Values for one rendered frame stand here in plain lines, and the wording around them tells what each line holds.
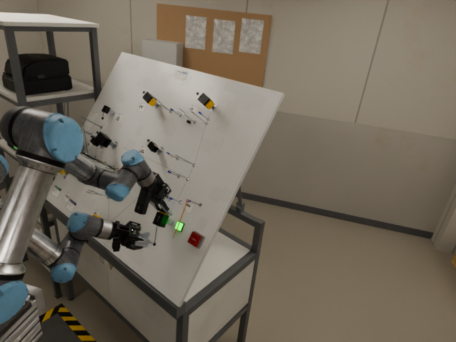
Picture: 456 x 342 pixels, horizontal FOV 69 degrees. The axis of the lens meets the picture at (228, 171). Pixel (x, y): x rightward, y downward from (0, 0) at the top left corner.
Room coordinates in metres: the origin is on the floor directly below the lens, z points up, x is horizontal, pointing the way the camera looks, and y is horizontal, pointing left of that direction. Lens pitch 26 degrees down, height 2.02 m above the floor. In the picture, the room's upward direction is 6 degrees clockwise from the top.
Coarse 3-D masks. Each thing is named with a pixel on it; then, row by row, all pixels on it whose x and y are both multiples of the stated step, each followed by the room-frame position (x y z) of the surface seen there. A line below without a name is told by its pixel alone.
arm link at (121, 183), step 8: (128, 168) 1.09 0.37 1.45; (104, 176) 1.06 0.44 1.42; (112, 176) 1.06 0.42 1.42; (120, 176) 1.05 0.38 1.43; (128, 176) 1.06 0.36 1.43; (136, 176) 1.09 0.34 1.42; (104, 184) 1.04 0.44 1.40; (112, 184) 1.02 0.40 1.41; (120, 184) 1.03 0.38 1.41; (128, 184) 1.05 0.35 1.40; (112, 192) 1.00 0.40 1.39; (120, 192) 1.01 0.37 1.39; (128, 192) 1.04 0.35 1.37; (120, 200) 1.01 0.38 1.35
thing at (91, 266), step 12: (60, 228) 1.67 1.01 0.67; (60, 240) 1.69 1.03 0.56; (84, 252) 1.51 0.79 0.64; (96, 252) 1.42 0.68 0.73; (84, 264) 1.52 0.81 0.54; (96, 264) 1.43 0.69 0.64; (84, 276) 1.53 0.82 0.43; (96, 276) 1.44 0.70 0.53; (96, 288) 1.45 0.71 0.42; (108, 288) 1.37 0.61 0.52; (108, 300) 1.38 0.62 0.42
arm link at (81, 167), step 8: (8, 112) 0.81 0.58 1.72; (8, 120) 0.79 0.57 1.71; (0, 128) 0.80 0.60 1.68; (8, 136) 0.78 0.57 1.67; (80, 160) 1.01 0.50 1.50; (88, 160) 1.06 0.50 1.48; (64, 168) 0.97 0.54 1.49; (72, 168) 0.98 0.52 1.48; (80, 168) 1.00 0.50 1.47; (88, 168) 1.03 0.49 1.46; (96, 168) 1.08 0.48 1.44; (80, 176) 1.02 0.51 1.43; (88, 176) 1.04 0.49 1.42; (96, 176) 1.06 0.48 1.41; (88, 184) 1.07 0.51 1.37; (96, 184) 1.06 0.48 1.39
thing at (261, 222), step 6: (228, 210) 1.60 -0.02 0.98; (234, 210) 1.57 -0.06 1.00; (240, 210) 1.55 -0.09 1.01; (240, 216) 1.54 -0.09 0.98; (246, 216) 1.52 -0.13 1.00; (252, 216) 1.53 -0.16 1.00; (246, 222) 1.52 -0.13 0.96; (252, 222) 1.50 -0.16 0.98; (258, 222) 1.48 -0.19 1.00; (264, 222) 1.49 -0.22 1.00; (258, 228) 1.47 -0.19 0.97; (258, 234) 1.47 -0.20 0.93; (252, 240) 1.48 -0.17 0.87; (258, 240) 1.46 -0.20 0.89; (252, 246) 1.48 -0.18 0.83; (258, 246) 1.47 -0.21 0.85
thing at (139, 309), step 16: (112, 272) 1.34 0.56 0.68; (112, 288) 1.35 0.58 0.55; (128, 288) 1.25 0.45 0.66; (112, 304) 1.35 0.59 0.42; (128, 304) 1.26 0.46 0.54; (144, 304) 1.18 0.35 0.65; (128, 320) 1.26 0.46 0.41; (144, 320) 1.18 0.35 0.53; (160, 320) 1.10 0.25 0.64; (144, 336) 1.18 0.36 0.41; (160, 336) 1.10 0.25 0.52
